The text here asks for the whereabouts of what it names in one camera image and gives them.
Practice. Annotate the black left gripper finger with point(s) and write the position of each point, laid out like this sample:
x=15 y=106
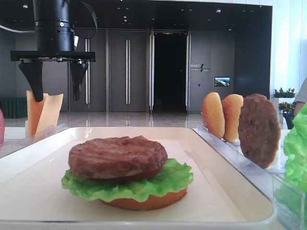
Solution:
x=78 y=71
x=32 y=70

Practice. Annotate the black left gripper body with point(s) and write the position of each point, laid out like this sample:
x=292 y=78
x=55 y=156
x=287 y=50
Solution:
x=55 y=40

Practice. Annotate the orange cheese slice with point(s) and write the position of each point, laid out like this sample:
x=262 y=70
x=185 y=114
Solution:
x=34 y=110

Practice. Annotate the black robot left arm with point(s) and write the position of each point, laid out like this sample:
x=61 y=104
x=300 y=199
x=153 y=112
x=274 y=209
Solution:
x=51 y=10

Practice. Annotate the yellow cheese slice in rack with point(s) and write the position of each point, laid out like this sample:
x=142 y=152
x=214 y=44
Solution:
x=50 y=112

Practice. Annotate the red tomato slice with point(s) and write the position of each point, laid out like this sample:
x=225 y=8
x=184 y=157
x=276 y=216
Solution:
x=2 y=127

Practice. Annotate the brown meat patty on stack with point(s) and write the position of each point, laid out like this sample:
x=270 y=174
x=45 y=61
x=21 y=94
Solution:
x=117 y=159

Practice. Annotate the bread bun slice far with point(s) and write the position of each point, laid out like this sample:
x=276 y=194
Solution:
x=212 y=114

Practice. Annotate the bread bun slice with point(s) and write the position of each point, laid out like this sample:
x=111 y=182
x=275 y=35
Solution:
x=212 y=114
x=231 y=108

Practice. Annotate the green lettuce leaf on stack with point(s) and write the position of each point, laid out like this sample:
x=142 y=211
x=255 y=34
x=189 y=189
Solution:
x=174 y=177

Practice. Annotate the bread bun slice near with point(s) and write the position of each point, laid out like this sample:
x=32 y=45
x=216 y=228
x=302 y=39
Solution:
x=231 y=108

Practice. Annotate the standing brown meat patty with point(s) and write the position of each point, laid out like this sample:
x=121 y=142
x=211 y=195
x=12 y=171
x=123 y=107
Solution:
x=259 y=130

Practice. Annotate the standing green lettuce leaf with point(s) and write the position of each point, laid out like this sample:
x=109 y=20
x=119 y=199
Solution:
x=295 y=147

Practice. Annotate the dark double door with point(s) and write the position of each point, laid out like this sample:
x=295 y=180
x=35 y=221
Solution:
x=116 y=81

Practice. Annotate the green draped table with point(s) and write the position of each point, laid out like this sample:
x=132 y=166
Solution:
x=14 y=107

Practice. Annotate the clear left acrylic rack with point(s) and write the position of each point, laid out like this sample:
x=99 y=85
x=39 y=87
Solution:
x=16 y=138

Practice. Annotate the clear acrylic rack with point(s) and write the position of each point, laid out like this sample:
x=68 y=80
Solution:
x=16 y=138
x=290 y=200

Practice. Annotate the cream rectangular tray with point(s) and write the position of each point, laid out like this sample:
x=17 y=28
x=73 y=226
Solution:
x=220 y=197

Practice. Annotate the bottom bun slice on tray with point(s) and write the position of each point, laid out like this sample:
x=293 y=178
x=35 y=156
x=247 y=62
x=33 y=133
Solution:
x=153 y=202

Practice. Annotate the potted plants in planter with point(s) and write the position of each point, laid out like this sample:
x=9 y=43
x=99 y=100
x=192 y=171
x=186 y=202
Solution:
x=283 y=101

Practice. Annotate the clear right acrylic rack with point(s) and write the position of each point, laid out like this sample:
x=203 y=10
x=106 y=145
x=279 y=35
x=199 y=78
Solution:
x=290 y=200

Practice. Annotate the wall display screen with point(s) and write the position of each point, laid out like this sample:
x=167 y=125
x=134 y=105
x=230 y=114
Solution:
x=222 y=81

